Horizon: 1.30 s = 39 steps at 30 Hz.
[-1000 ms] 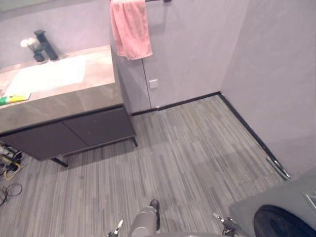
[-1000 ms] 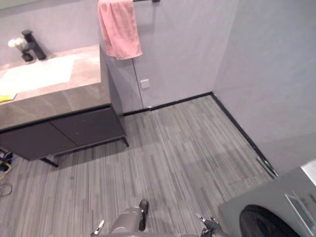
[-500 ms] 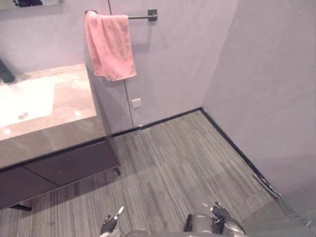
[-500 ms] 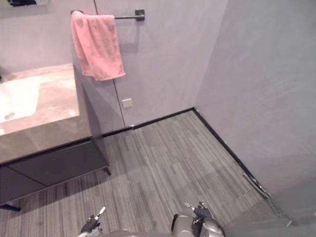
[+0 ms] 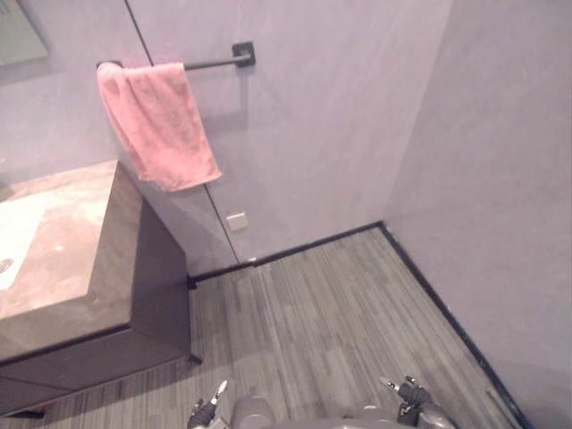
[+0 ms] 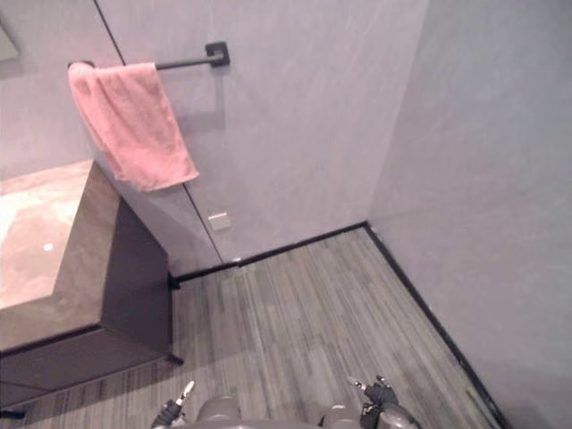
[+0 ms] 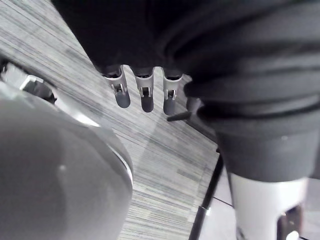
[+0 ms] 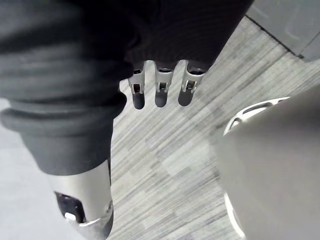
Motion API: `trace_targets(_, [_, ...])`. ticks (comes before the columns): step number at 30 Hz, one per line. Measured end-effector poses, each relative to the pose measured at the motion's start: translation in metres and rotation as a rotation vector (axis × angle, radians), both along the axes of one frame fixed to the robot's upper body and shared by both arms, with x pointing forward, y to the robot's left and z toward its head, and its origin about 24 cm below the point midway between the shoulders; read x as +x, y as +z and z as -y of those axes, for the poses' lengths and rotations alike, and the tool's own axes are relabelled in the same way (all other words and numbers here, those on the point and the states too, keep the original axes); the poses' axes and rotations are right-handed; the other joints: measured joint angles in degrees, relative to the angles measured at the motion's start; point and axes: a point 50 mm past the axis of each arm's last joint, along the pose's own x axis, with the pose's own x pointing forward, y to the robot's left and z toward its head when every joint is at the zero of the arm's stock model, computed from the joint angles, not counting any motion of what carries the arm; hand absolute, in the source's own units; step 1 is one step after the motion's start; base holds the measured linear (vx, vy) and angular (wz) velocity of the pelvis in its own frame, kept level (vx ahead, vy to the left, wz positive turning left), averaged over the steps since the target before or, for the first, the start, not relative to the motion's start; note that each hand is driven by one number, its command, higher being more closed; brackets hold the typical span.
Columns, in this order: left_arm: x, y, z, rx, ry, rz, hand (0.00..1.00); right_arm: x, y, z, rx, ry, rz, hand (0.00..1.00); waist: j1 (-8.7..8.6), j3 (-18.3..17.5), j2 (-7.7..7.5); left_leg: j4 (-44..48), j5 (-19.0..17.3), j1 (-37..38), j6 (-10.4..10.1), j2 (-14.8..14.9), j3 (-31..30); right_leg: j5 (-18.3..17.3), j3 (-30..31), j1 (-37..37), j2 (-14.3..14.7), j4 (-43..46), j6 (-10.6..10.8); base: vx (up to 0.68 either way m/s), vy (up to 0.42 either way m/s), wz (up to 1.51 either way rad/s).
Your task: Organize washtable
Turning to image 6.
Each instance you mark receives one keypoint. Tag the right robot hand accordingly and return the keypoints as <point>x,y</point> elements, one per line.
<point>379,394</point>

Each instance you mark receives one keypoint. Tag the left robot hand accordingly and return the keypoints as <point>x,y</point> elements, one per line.
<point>172,409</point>

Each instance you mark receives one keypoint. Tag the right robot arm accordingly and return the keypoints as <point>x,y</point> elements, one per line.
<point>393,418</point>

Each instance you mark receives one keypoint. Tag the black baseboard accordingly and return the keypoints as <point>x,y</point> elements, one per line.
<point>357,286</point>

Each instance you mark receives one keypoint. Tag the dark vanity cabinet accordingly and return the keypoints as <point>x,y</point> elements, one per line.
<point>89,286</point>

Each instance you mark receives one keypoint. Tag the pink towel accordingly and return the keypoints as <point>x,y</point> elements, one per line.
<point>134,125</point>

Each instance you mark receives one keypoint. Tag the black towel bar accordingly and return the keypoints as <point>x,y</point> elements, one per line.
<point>203,58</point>

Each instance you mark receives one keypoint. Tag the white wall socket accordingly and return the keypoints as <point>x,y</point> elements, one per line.
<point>219,221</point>

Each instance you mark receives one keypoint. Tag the wall mirror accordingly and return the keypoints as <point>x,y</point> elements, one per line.
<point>8,36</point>

